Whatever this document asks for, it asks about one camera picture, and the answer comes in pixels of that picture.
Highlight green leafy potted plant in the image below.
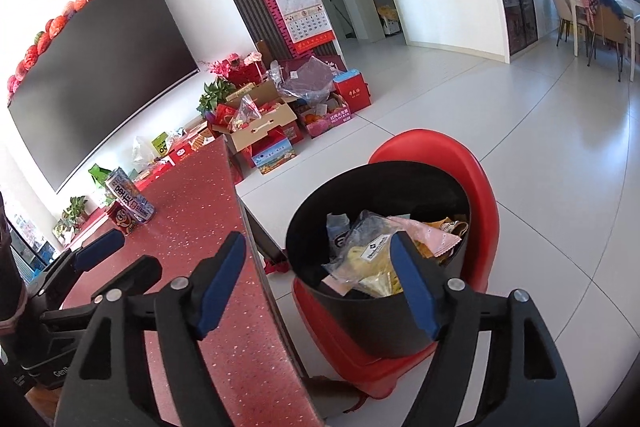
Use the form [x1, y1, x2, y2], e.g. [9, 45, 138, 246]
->
[197, 79, 237, 114]

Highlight large black television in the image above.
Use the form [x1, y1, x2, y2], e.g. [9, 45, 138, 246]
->
[7, 0, 200, 194]

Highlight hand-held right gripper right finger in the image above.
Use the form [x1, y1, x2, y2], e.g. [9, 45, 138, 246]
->
[390, 231, 581, 427]

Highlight beige dining chair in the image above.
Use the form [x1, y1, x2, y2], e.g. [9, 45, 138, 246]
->
[547, 0, 576, 48]

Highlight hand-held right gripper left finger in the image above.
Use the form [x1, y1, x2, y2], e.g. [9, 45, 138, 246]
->
[59, 231, 247, 427]

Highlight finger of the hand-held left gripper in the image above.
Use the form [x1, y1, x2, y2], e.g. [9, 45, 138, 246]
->
[37, 228, 126, 296]
[40, 256, 163, 323]

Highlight wooden back dining chair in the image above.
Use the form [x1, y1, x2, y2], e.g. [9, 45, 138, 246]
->
[584, 0, 632, 84]

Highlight row of paper lanterns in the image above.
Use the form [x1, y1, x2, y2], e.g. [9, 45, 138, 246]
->
[5, 0, 150, 106]

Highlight pink flower bouquet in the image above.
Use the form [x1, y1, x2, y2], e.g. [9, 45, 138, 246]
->
[200, 52, 267, 84]

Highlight blue landscape print box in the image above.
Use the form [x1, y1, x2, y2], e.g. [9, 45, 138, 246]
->
[249, 137, 297, 176]

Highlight red wall calendar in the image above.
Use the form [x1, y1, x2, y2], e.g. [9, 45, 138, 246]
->
[252, 0, 336, 56]

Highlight clear plastic bag white label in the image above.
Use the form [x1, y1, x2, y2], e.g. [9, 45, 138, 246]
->
[322, 209, 401, 296]

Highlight small potted plant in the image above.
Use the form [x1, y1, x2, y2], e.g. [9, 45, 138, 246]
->
[62, 195, 89, 229]

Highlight black round bin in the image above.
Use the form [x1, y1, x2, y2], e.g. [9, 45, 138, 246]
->
[285, 161, 471, 359]

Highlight green standing snack bag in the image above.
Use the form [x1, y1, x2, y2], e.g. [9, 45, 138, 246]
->
[88, 163, 114, 194]

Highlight pink stick packet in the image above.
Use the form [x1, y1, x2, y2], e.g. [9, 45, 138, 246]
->
[387, 215, 464, 259]

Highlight short red can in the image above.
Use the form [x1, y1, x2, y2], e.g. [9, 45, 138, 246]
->
[108, 202, 139, 236]

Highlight open brown cardboard box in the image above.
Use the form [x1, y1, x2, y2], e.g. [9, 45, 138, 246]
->
[222, 84, 299, 154]

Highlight red fruit box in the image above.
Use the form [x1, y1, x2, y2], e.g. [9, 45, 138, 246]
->
[294, 99, 354, 138]

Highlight red box with blue lid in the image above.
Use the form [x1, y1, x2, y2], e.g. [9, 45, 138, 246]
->
[332, 68, 372, 114]

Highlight green blue stick packet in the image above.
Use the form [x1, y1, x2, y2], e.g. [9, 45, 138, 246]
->
[326, 212, 351, 253]

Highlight large clear plastic bag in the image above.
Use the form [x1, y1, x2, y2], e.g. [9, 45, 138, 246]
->
[269, 56, 335, 101]

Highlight orange colourful snack bag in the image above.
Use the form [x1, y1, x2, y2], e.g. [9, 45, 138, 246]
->
[429, 217, 469, 239]

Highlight tall blue white can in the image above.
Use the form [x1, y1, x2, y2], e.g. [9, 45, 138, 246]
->
[103, 167, 156, 226]

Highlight small clear plastic bag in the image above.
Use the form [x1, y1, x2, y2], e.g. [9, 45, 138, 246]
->
[132, 136, 156, 174]

